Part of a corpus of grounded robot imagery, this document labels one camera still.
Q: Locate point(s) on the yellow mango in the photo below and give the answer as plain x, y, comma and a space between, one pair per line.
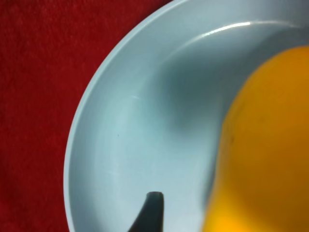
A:
262, 172

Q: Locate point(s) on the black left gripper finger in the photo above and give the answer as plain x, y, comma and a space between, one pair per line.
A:
151, 215

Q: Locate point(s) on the red tablecloth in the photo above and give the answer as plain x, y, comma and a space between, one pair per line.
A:
49, 50

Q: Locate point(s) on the blue round plate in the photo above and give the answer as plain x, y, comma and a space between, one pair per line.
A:
150, 118

